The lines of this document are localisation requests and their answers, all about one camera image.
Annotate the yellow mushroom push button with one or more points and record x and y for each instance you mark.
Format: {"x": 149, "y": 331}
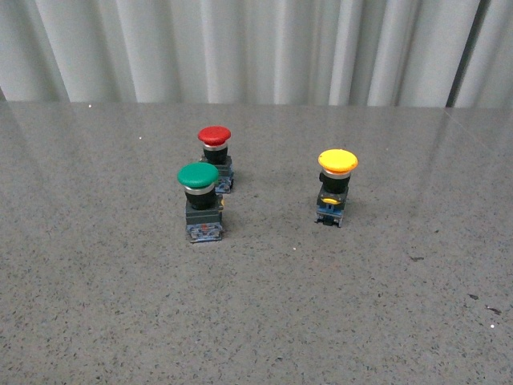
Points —
{"x": 336, "y": 167}

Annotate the green mushroom push button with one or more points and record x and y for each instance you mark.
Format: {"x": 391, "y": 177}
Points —
{"x": 204, "y": 206}

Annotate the red mushroom push button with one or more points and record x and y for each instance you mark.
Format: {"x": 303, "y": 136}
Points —
{"x": 215, "y": 148}

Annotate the white pleated curtain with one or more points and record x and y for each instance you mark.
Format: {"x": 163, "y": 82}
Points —
{"x": 372, "y": 53}

